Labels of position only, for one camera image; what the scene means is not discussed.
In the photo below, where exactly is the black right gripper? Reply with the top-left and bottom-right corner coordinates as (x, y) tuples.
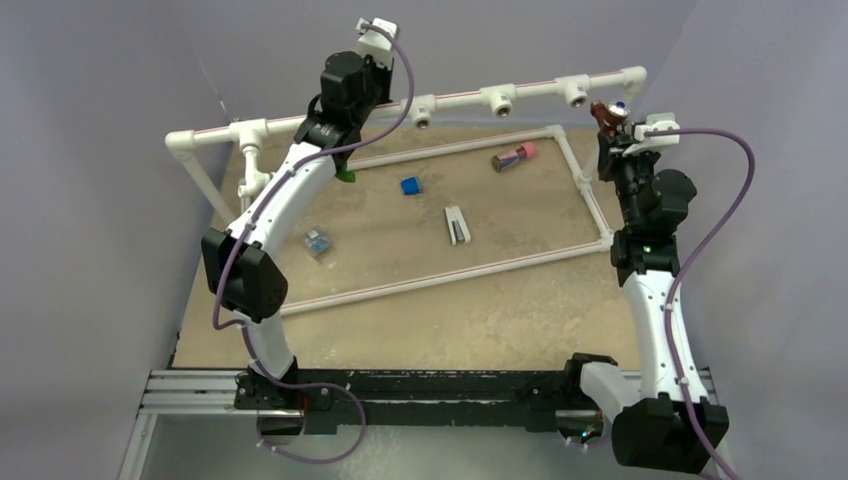
(598, 131), (660, 229)

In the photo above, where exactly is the brown water faucet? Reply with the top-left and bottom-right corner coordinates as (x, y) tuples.
(590, 100), (630, 135)

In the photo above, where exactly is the white PVC pipe frame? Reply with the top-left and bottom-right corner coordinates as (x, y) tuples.
(164, 65), (649, 317)

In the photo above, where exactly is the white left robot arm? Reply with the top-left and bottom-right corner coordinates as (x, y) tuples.
(201, 51), (411, 409)

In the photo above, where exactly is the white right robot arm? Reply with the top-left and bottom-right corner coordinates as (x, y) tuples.
(561, 131), (729, 475)

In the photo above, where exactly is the green water faucet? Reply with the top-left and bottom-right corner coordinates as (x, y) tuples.
(335, 170), (356, 184)

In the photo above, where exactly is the white water faucet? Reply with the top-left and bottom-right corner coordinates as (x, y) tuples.
(237, 144), (272, 199)

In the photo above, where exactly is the pink capped colourful can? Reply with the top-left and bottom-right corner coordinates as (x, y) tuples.
(491, 142), (538, 173)

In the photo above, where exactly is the white stapler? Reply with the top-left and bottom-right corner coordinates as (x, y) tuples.
(444, 206), (471, 246)

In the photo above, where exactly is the blue cube block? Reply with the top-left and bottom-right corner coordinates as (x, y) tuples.
(400, 176), (423, 196)

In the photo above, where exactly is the clear blue small box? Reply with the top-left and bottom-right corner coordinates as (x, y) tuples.
(303, 229), (332, 258)

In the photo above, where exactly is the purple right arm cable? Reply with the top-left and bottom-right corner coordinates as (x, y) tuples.
(642, 127), (757, 480)

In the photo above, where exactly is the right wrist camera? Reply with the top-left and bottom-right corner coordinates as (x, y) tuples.
(626, 112), (680, 155)

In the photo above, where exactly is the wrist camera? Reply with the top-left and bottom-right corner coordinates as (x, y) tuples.
(355, 18), (398, 70)
(626, 112), (680, 155)

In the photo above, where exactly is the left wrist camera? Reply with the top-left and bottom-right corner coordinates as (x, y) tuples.
(355, 18), (398, 70)

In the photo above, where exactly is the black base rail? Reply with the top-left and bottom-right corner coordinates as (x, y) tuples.
(139, 367), (720, 439)

